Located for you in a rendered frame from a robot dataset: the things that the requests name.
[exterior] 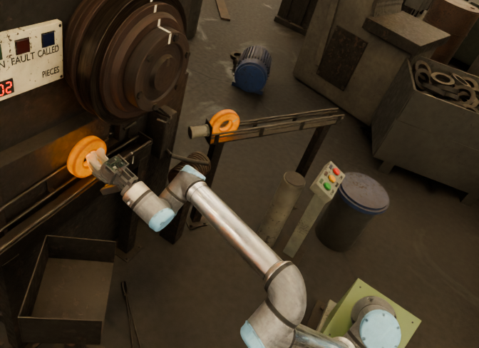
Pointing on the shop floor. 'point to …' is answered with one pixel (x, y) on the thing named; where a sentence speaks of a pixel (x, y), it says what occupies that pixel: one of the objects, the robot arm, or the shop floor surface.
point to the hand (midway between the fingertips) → (88, 152)
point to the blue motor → (253, 70)
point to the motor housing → (174, 229)
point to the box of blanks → (430, 125)
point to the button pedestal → (294, 252)
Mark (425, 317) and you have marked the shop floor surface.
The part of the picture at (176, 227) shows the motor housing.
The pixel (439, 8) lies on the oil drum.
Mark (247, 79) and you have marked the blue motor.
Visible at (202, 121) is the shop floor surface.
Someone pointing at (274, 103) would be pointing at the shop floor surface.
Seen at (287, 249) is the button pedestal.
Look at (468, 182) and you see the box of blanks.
